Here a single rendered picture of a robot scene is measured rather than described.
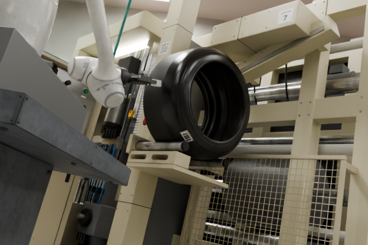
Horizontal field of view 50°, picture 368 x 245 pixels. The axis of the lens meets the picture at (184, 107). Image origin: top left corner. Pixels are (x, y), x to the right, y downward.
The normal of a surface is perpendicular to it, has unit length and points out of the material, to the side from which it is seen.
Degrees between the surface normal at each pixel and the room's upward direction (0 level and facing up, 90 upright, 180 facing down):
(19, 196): 90
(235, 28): 90
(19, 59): 90
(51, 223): 90
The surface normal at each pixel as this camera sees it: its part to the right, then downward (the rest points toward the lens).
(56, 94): 0.97, 0.17
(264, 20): -0.71, -0.36
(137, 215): 0.67, -0.07
